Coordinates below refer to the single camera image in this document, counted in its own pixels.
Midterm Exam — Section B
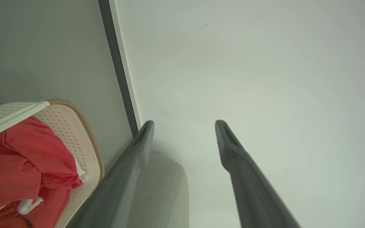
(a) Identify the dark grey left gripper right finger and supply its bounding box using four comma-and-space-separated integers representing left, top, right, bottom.
215, 120, 301, 228

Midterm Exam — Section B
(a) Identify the grey fabric ottoman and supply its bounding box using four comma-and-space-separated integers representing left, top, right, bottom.
127, 154, 189, 228

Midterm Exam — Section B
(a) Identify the white perforated laundry basket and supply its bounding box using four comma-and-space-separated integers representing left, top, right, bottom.
0, 99, 105, 228

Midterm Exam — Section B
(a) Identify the red garment with white trim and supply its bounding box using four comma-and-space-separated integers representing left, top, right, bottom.
0, 116, 88, 219

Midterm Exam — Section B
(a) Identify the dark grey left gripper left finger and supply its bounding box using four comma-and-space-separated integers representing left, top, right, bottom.
66, 120, 155, 228

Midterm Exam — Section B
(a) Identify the dark and white baseboard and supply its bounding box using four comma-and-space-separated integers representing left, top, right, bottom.
99, 0, 143, 136

